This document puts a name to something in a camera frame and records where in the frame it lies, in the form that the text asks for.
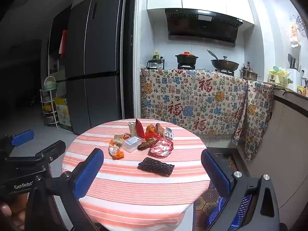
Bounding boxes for green bowl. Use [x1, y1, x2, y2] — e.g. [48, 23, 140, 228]
[43, 76, 58, 90]

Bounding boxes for wok with glass lid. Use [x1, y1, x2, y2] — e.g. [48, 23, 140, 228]
[207, 49, 239, 70]

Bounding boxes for steel pot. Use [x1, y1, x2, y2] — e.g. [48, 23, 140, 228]
[240, 68, 260, 80]

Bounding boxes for person's left hand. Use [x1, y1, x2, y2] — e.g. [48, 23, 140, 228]
[0, 192, 28, 231]

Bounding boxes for yellow wall hanging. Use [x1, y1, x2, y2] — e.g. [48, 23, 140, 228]
[289, 20, 301, 48]

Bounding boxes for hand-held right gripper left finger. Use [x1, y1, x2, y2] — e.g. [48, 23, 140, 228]
[25, 148, 104, 231]

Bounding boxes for gas stove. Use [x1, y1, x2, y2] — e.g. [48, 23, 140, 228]
[177, 64, 234, 76]

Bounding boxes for red foil wrapper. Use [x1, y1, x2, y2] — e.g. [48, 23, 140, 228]
[149, 137, 174, 158]

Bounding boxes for orange candy wrapper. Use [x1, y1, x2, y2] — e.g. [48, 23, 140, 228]
[109, 140, 125, 159]

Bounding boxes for red packet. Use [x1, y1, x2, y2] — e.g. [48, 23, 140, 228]
[135, 119, 145, 139]

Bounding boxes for orange striped tablecloth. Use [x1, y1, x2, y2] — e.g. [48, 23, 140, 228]
[62, 118, 212, 231]

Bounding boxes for grey kitchen counter cabinet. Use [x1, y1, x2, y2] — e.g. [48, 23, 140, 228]
[248, 88, 308, 222]

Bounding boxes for black foam mesh net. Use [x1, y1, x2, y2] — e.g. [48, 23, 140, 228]
[138, 157, 175, 177]

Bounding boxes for colourful hexagon floor mat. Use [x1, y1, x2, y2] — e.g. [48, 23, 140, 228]
[194, 147, 241, 231]

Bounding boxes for black range hood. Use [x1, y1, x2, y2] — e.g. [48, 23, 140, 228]
[165, 8, 243, 47]

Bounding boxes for large printed blanket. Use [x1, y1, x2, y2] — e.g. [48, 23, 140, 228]
[141, 68, 248, 140]

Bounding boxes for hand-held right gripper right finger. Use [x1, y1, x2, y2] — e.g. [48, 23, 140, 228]
[201, 150, 281, 231]

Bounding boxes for dark grey refrigerator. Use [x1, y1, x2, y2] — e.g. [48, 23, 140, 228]
[64, 0, 127, 135]

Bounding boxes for black clay pot orange lid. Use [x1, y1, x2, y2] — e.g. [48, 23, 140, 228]
[175, 52, 199, 65]

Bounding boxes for condiment bottles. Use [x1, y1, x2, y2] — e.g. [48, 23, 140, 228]
[154, 50, 165, 69]

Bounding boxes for white storage rack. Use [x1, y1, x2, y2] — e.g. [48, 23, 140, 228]
[40, 88, 59, 127]

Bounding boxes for cardboard box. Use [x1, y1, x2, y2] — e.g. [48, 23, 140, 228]
[54, 97, 74, 131]

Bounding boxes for yellow kitchen appliance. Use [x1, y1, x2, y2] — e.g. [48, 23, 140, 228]
[269, 66, 293, 87]

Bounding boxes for orange snack bag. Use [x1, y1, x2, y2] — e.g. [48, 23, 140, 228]
[146, 123, 164, 135]

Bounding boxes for blue plastic basket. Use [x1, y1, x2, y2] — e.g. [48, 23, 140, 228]
[209, 192, 254, 230]

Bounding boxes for knife block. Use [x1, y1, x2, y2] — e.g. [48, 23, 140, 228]
[287, 54, 300, 70]

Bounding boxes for narrow printed blanket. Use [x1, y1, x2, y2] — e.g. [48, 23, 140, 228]
[232, 79, 275, 163]

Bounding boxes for brown wrapper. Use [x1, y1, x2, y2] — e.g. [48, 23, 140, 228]
[137, 141, 154, 151]

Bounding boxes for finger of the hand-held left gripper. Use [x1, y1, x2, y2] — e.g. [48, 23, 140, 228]
[0, 129, 35, 150]
[5, 140, 66, 165]

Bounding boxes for clear plastic box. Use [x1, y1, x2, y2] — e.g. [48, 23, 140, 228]
[122, 136, 142, 153]

